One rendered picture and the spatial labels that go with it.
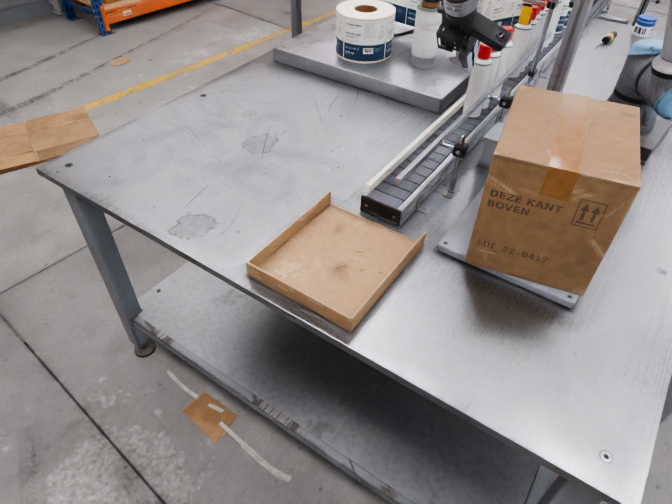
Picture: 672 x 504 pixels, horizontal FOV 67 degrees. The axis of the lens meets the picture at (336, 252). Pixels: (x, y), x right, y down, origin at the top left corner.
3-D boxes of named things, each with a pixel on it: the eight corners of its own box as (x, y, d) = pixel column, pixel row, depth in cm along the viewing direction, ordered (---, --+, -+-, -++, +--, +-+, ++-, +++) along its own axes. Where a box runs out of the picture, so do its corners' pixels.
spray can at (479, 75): (466, 108, 150) (481, 38, 136) (482, 113, 148) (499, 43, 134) (459, 115, 147) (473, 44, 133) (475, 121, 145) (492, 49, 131)
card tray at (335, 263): (329, 203, 124) (329, 190, 121) (423, 245, 114) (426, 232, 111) (247, 275, 106) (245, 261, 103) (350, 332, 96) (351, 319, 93)
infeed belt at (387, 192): (565, 16, 220) (568, 7, 218) (584, 20, 217) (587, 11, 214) (364, 209, 121) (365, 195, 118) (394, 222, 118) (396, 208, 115)
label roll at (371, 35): (329, 59, 174) (329, 15, 164) (342, 38, 188) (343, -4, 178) (386, 66, 171) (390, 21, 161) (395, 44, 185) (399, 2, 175)
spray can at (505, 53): (486, 89, 159) (502, 22, 145) (502, 94, 157) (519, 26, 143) (480, 96, 156) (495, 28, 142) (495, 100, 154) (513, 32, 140)
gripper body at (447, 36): (451, 27, 127) (448, -12, 117) (483, 35, 124) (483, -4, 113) (437, 51, 126) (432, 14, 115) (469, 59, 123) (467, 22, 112)
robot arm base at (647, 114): (606, 105, 154) (619, 73, 147) (658, 121, 146) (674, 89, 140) (587, 123, 145) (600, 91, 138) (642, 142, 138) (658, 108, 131)
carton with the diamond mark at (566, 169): (491, 185, 127) (519, 83, 109) (591, 210, 121) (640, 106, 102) (463, 262, 107) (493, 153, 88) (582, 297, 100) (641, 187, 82)
